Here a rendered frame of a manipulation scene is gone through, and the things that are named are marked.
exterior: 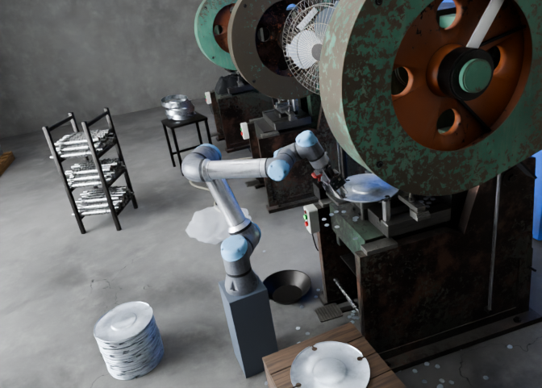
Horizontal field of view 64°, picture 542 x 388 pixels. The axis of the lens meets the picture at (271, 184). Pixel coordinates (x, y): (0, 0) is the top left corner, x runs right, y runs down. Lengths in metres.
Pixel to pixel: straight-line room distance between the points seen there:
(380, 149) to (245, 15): 1.83
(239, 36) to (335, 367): 2.11
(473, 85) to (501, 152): 0.33
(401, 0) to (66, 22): 7.32
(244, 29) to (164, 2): 5.29
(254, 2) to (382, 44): 1.79
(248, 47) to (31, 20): 5.79
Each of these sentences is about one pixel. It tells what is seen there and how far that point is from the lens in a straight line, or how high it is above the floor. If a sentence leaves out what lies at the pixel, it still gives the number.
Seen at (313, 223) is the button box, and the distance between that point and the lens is 2.23.
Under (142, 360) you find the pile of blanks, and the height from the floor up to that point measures 0.09.
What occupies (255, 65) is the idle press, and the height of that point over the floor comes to 1.20.
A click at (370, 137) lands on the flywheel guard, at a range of 1.39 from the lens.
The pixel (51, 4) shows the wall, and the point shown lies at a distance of 8.36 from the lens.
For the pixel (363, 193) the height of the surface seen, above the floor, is 0.78.
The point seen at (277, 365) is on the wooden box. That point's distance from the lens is 1.81.
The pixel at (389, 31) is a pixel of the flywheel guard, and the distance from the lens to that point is 1.36.
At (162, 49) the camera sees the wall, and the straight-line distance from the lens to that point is 8.28.
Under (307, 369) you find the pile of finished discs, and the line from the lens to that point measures 1.77.
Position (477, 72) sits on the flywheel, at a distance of 1.47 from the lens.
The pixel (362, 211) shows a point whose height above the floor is 0.69.
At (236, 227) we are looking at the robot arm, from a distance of 2.00.
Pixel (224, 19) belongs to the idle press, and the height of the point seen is 1.44.
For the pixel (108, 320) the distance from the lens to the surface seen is 2.47.
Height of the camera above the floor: 1.65
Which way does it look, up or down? 24 degrees down
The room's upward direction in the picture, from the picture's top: 9 degrees counter-clockwise
